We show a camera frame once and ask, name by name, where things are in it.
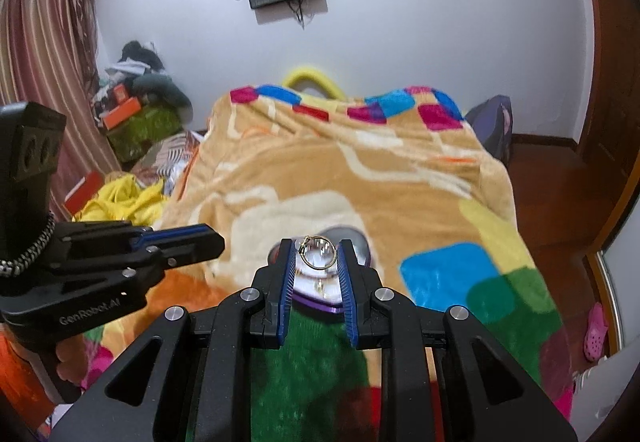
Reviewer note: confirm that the colourful patchwork fleece blanket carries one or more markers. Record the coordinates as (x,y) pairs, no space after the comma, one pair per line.
(390,182)

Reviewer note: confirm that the small orange box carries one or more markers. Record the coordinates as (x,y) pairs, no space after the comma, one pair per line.
(120,95)

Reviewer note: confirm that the wooden door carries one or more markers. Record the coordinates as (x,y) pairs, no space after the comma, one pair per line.
(610,72)

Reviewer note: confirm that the flat orange box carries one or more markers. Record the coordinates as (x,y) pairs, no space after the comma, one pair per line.
(121,114)

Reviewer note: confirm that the yellow cloth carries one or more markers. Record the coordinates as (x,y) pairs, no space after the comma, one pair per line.
(125,202)

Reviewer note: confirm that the pink clog shoe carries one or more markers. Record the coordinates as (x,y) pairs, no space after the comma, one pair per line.
(596,332)

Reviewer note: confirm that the red cardboard box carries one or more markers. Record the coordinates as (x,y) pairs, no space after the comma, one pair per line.
(84,192)

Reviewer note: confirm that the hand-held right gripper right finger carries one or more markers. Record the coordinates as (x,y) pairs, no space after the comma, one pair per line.
(347,292)

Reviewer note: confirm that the wooden wardrobe frame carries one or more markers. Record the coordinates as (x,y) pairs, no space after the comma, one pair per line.
(612,272)

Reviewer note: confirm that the red striped curtain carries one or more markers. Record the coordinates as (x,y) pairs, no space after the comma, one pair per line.
(45,62)

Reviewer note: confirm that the person's left hand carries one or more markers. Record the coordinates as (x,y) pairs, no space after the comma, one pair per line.
(75,359)

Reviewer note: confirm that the pink cloth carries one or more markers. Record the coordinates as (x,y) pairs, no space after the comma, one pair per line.
(97,359)

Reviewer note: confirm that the yellow foam tube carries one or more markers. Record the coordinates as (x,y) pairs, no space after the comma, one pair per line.
(320,80)

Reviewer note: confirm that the purple heart-shaped tin box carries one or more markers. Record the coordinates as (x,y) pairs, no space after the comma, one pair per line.
(357,247)

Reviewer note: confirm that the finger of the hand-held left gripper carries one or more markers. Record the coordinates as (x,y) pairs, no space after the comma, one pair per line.
(195,249)
(170,233)

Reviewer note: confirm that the striped bedding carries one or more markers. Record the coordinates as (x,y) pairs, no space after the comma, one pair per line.
(170,162)

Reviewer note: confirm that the dark backpack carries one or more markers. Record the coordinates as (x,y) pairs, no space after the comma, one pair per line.
(492,127)

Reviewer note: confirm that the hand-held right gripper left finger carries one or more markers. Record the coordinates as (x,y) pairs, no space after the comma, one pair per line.
(287,282)

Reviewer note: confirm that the pile of clothes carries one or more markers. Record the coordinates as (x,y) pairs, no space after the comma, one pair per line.
(150,72)

